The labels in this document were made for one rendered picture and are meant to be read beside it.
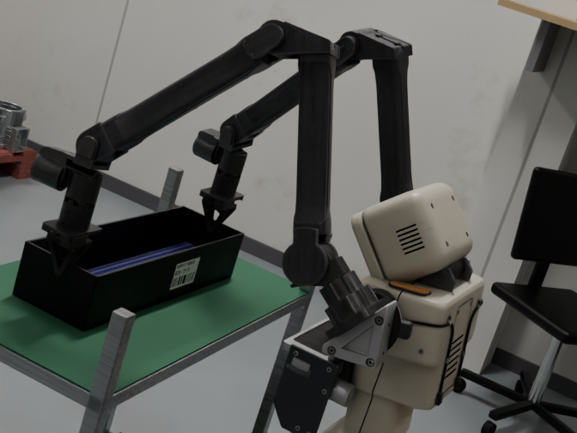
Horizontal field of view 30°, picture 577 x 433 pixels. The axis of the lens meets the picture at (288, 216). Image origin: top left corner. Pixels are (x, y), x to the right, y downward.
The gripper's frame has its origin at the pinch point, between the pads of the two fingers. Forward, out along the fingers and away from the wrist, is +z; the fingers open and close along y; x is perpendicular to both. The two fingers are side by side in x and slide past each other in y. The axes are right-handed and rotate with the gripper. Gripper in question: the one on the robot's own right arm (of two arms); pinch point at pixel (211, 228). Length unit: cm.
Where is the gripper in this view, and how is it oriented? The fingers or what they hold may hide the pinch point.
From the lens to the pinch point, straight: 250.5
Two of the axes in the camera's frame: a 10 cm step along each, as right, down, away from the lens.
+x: 8.5, 3.9, -3.5
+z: -3.0, 9.1, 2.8
